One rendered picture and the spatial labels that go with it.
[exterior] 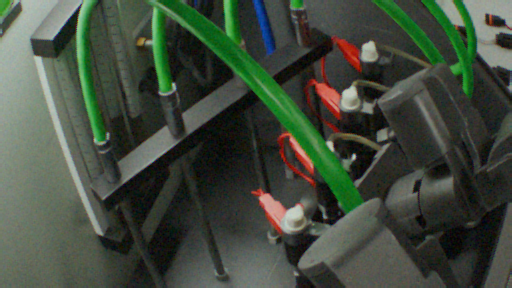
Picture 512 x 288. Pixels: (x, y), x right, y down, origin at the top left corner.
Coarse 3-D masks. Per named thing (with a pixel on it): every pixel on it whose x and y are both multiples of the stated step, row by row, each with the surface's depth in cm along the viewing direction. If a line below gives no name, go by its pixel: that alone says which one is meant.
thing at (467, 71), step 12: (228, 0) 91; (420, 0) 80; (432, 0) 79; (228, 12) 92; (432, 12) 80; (444, 12) 80; (228, 24) 94; (444, 24) 80; (240, 36) 95; (456, 36) 81; (456, 48) 82; (468, 60) 83; (468, 72) 84; (240, 84) 100; (468, 84) 85; (468, 96) 86; (384, 132) 97; (384, 144) 97
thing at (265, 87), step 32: (96, 0) 69; (160, 0) 60; (192, 32) 59; (224, 32) 59; (256, 64) 58; (96, 96) 85; (288, 96) 58; (96, 128) 88; (288, 128) 58; (320, 160) 57; (352, 192) 58
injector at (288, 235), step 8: (304, 216) 87; (288, 232) 86; (296, 232) 86; (288, 240) 87; (296, 240) 86; (304, 240) 87; (312, 240) 88; (288, 248) 88; (296, 248) 87; (304, 248) 88; (288, 256) 89; (296, 256) 88; (296, 264) 90; (296, 272) 92; (296, 280) 93; (304, 280) 92
